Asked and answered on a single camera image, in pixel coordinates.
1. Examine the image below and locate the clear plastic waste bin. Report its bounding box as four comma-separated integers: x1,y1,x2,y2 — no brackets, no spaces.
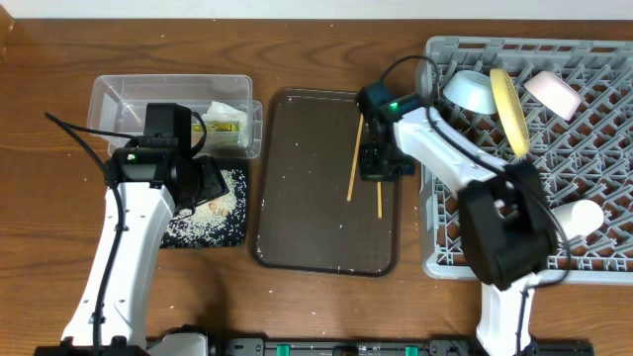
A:
87,74,263,159

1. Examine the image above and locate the green snack wrapper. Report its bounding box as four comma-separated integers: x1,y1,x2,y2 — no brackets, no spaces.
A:
192,122,240,134

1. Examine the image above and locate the white rice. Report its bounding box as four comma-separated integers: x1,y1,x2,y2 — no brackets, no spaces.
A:
165,168,248,247

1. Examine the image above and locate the black food waste tray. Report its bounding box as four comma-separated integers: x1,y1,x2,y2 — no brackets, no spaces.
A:
158,157,250,249

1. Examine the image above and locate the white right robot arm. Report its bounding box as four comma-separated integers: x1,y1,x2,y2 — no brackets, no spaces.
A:
356,92,560,355

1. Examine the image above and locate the white tissue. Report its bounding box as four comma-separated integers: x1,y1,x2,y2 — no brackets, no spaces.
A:
202,101,248,131

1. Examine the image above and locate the peanut shells pile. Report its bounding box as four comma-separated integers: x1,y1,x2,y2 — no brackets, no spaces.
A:
208,201,229,217

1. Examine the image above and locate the wooden chopstick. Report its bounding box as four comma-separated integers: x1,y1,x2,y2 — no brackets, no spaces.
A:
346,114,364,202
376,181,383,219

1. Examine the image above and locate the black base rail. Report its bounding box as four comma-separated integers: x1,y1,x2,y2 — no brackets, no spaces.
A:
212,338,594,356

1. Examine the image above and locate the white cup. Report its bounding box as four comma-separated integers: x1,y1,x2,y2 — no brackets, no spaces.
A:
552,200,604,241

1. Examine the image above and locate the light blue bowl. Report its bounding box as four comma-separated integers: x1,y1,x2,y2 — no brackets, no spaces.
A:
443,70,497,115

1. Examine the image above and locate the pink bowl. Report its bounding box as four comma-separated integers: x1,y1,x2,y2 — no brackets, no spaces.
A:
524,70,581,121

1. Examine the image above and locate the dark brown serving tray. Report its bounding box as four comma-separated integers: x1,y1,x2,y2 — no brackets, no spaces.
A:
251,89,400,277

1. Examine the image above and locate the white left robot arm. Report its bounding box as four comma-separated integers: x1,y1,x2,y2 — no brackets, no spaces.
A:
35,147,227,355

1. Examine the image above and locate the grey dishwasher rack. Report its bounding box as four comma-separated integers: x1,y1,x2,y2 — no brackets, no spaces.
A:
419,36,632,285

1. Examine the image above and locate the yellow round plate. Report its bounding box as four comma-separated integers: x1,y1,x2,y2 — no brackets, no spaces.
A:
490,68,530,158

